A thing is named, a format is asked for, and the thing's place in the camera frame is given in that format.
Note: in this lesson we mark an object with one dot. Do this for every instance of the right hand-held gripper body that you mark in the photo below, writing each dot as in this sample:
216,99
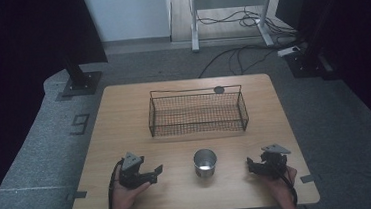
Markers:
274,164

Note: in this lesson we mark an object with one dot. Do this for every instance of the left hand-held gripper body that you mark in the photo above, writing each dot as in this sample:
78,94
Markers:
134,175

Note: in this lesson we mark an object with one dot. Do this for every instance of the metal cup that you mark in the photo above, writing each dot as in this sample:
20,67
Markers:
205,164

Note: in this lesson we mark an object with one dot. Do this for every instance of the person's left hand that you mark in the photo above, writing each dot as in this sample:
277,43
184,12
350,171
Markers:
124,198

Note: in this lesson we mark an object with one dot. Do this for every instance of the person's right hand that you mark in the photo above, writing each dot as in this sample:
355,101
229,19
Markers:
282,188

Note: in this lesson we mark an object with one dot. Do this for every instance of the grey tape piece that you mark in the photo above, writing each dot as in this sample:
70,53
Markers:
307,178
79,194

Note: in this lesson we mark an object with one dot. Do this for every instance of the grey tape floor number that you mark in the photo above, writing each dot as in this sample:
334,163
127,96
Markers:
80,124

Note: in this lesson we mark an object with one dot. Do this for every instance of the black stand base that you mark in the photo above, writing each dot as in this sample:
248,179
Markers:
307,63

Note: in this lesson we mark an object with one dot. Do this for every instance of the white power strip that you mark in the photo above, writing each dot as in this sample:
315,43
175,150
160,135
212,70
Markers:
288,51

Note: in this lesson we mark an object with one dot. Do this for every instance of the black curtain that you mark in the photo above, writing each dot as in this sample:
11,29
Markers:
350,21
28,46

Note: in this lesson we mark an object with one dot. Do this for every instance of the black stand with base plate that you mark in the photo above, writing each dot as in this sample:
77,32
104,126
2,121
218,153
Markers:
79,81

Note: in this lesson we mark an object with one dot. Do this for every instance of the white metal desk frame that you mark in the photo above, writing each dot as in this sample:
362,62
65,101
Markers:
228,0

